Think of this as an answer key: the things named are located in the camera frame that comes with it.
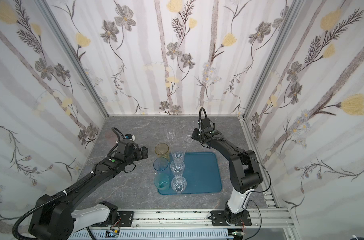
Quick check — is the clear faceted glass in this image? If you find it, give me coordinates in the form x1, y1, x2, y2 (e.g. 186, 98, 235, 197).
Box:
171, 148, 186, 161
170, 160, 185, 177
171, 176, 187, 194
184, 127, 195, 143
164, 124, 176, 140

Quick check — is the yellow transparent glass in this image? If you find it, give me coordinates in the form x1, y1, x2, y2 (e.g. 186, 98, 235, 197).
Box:
154, 143, 170, 161

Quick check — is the blue frosted glass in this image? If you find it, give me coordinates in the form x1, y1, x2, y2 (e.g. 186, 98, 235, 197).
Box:
153, 158, 170, 176

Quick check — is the teal plastic tray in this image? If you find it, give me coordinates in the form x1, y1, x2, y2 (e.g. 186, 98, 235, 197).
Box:
157, 151, 223, 196

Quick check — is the green frosted glass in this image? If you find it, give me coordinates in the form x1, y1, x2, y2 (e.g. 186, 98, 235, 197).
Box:
153, 173, 170, 191

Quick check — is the pink transparent glass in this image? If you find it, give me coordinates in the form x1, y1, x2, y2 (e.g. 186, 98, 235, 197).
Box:
105, 130, 117, 141

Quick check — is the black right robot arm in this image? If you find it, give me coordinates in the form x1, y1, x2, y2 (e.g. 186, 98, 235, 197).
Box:
192, 107, 269, 226

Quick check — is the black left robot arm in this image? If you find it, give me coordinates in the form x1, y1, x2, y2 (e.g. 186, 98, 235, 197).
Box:
12, 128, 148, 240

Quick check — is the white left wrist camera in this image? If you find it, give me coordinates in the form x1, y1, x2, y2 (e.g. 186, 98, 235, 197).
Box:
124, 134, 135, 141

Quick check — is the white slotted cable duct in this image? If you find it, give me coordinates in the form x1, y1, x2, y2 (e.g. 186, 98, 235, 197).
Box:
67, 229, 234, 240

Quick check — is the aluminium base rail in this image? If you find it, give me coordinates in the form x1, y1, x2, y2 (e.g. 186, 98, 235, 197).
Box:
92, 208, 300, 240

